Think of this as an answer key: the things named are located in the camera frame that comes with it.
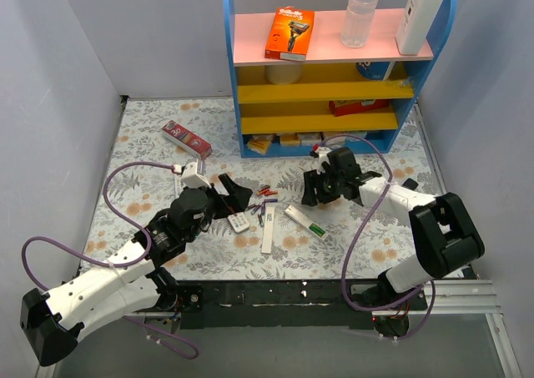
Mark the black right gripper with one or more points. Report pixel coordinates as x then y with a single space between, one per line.
319 187

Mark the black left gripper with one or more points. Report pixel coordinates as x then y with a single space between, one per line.
221 200

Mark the white slim remote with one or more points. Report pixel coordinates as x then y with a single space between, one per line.
302 220

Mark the white slim battery cover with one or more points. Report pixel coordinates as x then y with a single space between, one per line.
269 223

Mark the green battery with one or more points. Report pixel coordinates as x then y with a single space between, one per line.
317 230

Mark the black slim remote control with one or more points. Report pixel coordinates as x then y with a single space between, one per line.
410 184

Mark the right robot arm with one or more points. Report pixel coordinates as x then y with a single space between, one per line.
445 237

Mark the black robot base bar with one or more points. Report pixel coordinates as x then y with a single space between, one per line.
199 304

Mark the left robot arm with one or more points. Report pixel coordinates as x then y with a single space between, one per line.
131 279

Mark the small white remote control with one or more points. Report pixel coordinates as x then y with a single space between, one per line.
238 222

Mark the yellow sponge pack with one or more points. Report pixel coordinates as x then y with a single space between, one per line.
260 143

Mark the red snack box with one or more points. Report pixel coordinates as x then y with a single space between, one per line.
348 107

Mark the blue yellow wooden shelf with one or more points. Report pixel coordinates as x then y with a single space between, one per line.
328 73

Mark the red white toothpaste box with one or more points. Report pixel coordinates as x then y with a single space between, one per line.
186 140

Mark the blue paper cup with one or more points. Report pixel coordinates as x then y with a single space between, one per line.
376 71

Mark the orange razor box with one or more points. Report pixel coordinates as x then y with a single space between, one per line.
290 34

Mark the clear plastic bottle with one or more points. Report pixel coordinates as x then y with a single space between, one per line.
358 19

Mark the white plastic bottle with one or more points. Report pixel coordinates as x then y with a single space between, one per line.
415 25

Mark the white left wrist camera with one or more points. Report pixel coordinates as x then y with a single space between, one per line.
192 174

